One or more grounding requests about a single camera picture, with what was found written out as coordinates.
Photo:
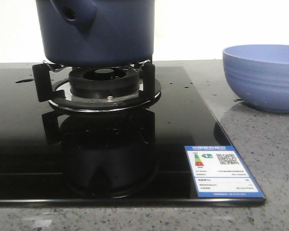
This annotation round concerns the black pot support grate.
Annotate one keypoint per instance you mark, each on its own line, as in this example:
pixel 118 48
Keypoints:
pixel 59 92

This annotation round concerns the black round gas burner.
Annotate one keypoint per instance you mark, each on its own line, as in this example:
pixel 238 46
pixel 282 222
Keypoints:
pixel 100 83

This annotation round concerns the dark blue cooking pot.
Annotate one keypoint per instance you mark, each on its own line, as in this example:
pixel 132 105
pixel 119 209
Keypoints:
pixel 93 33

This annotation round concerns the light blue ribbed bowl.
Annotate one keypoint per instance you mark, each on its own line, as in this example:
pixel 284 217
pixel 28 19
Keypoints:
pixel 259 75

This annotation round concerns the blue energy efficiency label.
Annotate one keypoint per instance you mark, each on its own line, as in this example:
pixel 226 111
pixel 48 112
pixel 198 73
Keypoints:
pixel 219 172

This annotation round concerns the black glass gas cooktop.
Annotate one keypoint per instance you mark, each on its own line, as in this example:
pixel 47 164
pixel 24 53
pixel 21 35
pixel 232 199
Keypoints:
pixel 134 158

